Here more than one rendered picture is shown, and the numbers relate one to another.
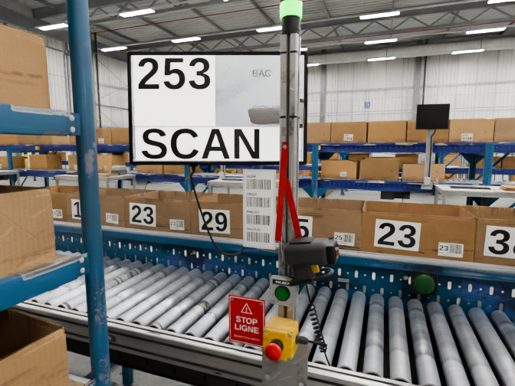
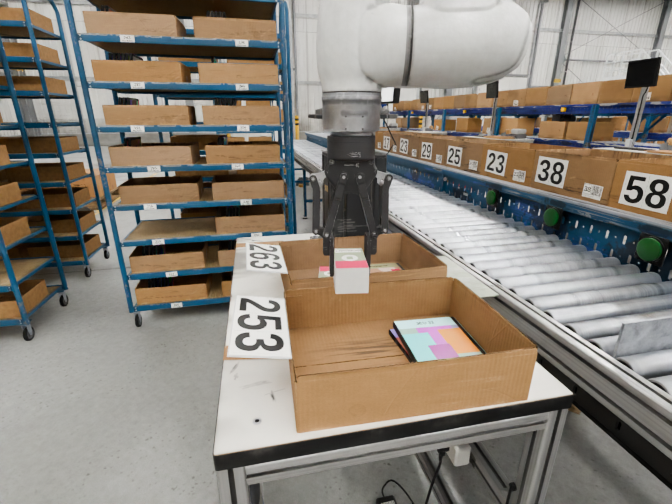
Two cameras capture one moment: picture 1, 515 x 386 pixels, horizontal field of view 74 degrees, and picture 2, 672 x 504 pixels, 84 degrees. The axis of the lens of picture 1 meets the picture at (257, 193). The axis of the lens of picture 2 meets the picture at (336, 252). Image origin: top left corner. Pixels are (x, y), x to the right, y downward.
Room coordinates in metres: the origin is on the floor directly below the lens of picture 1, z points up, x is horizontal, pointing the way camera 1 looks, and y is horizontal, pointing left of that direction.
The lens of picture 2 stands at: (-0.47, -1.70, 1.19)
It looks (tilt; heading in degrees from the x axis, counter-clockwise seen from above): 20 degrees down; 57
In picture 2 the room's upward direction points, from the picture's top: straight up
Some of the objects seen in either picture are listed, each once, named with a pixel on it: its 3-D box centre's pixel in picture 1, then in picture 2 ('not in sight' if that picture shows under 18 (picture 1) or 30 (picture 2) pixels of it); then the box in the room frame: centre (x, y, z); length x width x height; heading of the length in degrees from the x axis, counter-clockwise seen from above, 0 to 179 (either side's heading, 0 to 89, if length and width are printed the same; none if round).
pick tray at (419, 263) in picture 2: not in sight; (355, 270); (0.09, -0.96, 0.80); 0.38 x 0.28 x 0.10; 160
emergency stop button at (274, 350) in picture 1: (274, 348); not in sight; (0.73, -0.04, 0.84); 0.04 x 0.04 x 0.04; 70
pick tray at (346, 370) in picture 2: not in sight; (392, 338); (-0.05, -1.26, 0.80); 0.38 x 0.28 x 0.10; 157
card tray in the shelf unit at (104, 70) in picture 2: not in sight; (146, 75); (-0.10, 0.65, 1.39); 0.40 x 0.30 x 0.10; 157
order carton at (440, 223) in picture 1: (411, 228); (529, 163); (1.39, -0.64, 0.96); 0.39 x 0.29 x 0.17; 70
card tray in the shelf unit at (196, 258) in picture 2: not in sight; (172, 253); (-0.11, 0.67, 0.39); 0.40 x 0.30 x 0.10; 160
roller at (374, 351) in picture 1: (375, 331); (430, 209); (1.01, -0.37, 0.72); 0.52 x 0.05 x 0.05; 160
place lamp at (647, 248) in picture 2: not in sight; (648, 249); (0.90, -1.33, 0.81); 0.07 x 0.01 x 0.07; 70
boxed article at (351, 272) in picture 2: not in sight; (349, 269); (-0.11, -1.21, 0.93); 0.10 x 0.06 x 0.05; 60
